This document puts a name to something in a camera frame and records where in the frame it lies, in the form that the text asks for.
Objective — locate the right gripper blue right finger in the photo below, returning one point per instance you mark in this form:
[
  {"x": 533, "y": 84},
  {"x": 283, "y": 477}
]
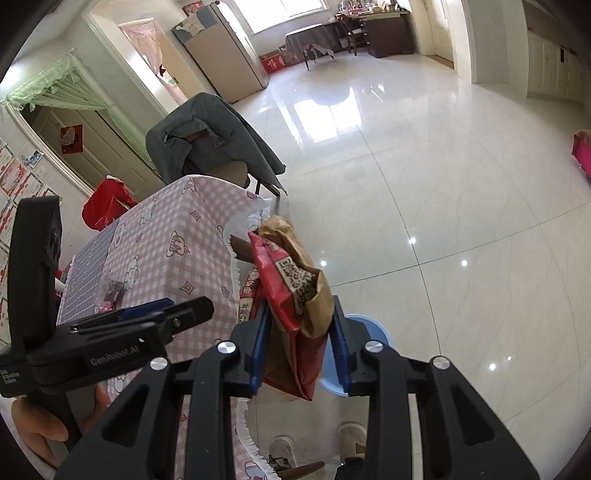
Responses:
[{"x": 348, "y": 337}]

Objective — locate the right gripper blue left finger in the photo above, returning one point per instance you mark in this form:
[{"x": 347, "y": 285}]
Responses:
[{"x": 250, "y": 338}]

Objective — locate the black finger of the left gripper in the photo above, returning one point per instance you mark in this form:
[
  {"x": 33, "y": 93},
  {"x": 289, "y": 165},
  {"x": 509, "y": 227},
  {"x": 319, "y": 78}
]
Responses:
[{"x": 177, "y": 318}]

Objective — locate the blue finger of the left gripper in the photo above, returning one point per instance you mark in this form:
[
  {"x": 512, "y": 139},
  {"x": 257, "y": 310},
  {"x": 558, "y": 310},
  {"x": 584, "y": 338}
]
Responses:
[{"x": 131, "y": 313}]

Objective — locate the brown paper snack bag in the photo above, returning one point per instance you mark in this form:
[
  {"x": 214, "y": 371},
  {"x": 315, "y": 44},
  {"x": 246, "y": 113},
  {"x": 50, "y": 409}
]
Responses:
[{"x": 300, "y": 263}]

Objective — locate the red snack bag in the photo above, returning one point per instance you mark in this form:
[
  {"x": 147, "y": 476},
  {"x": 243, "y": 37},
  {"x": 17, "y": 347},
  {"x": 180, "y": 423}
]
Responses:
[{"x": 300, "y": 313}]

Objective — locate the blue plastic trash bin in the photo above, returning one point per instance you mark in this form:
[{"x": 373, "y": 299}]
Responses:
[{"x": 378, "y": 337}]

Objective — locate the person's left hand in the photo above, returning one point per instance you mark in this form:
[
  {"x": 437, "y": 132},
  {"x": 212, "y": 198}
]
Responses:
[{"x": 33, "y": 428}]

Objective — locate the black red snack wrapper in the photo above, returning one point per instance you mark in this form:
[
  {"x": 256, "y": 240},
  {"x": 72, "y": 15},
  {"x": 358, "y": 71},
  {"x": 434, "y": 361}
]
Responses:
[{"x": 110, "y": 294}]

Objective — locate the pink checkered tablecloth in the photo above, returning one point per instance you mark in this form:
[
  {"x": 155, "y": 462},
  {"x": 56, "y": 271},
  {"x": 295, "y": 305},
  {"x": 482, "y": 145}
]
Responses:
[{"x": 175, "y": 245}]

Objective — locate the grey grid tablecloth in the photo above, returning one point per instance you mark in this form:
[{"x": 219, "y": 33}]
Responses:
[{"x": 79, "y": 299}]

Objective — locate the wooden table leg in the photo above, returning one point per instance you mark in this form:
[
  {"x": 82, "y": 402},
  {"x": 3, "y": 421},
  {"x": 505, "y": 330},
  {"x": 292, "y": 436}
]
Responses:
[{"x": 242, "y": 249}]

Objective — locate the right beige slipper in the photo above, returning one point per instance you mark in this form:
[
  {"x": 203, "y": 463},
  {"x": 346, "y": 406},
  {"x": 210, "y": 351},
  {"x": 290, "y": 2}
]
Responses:
[{"x": 352, "y": 441}]

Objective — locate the beige slipper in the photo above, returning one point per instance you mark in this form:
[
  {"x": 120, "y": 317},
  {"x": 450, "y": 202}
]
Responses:
[
  {"x": 282, "y": 455},
  {"x": 352, "y": 441}
]

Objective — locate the left beige slipper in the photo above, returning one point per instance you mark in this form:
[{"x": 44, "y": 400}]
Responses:
[{"x": 282, "y": 455}]

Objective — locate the chair with grey jacket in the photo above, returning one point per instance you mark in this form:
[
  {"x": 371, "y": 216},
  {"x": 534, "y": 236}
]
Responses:
[{"x": 205, "y": 133}]

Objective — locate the red door decoration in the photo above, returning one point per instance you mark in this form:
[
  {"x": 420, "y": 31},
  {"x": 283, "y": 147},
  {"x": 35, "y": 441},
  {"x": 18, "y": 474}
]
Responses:
[{"x": 71, "y": 139}]

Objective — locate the green door curtain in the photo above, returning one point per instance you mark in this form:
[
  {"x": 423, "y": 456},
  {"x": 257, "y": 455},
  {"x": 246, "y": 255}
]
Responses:
[{"x": 67, "y": 85}]

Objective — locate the beige refrigerator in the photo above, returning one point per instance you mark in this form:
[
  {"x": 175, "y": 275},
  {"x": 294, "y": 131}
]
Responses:
[{"x": 215, "y": 40}]

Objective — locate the red cardboard box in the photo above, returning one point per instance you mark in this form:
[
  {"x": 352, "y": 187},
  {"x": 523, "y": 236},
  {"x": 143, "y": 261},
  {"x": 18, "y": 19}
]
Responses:
[{"x": 272, "y": 62}]

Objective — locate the dark dining table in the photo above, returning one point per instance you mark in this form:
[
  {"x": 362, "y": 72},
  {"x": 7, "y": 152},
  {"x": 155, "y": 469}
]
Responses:
[{"x": 307, "y": 43}]

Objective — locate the pink box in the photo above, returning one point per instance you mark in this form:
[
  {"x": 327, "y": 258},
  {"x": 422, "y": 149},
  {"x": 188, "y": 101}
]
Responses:
[{"x": 581, "y": 149}]

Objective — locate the dark wooden cabinet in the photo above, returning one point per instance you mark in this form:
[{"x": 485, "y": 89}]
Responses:
[{"x": 388, "y": 34}]

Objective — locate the wooden chair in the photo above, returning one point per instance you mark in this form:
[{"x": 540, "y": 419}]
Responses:
[{"x": 355, "y": 37}]

